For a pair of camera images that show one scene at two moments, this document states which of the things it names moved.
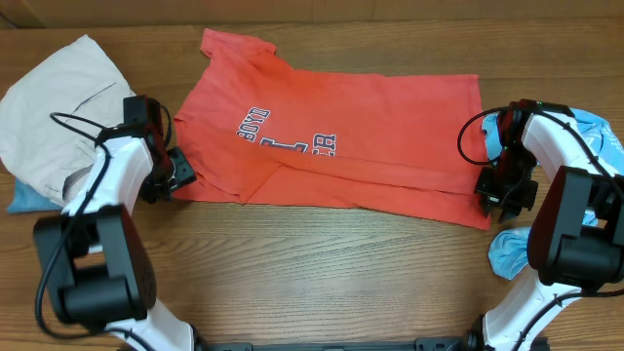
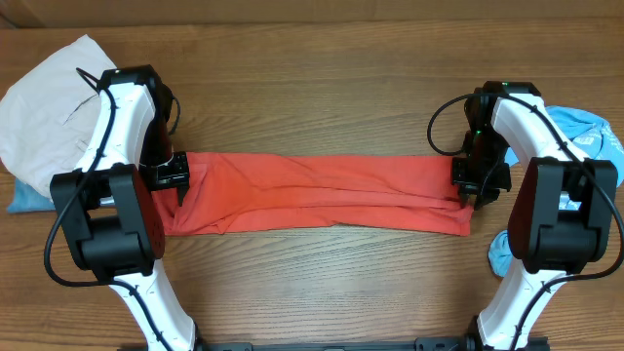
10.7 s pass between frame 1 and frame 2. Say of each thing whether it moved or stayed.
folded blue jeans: stayed
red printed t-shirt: moved
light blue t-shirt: stayed
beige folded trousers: stayed
